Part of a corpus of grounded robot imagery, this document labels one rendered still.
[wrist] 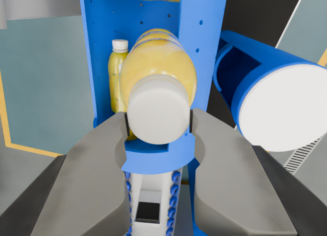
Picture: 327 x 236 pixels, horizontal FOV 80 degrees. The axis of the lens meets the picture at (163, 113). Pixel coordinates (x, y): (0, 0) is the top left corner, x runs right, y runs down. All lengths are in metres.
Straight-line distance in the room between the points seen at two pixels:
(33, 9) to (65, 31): 1.11
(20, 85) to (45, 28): 0.58
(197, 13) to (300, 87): 0.39
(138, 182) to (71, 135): 1.31
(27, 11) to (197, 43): 0.44
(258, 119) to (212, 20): 0.36
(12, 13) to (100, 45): 0.19
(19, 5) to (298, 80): 0.70
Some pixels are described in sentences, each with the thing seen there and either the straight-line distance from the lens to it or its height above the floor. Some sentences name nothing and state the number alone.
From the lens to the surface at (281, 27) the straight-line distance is 1.56.
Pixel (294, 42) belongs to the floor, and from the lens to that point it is 1.79.
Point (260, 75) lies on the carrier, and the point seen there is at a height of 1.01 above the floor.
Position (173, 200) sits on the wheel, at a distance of 0.93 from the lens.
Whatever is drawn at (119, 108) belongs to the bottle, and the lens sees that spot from 0.48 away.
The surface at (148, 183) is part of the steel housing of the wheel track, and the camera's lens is 0.92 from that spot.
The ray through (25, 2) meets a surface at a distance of 0.62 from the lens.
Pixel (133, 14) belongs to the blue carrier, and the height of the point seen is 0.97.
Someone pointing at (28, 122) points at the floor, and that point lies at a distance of 2.26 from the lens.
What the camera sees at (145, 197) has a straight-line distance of 0.93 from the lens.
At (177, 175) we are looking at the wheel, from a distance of 0.82.
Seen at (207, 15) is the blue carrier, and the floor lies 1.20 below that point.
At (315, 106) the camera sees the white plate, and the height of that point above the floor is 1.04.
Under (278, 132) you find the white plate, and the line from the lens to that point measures 0.69.
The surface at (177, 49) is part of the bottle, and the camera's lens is 0.16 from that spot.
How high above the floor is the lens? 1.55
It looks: 62 degrees down
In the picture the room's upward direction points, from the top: 174 degrees counter-clockwise
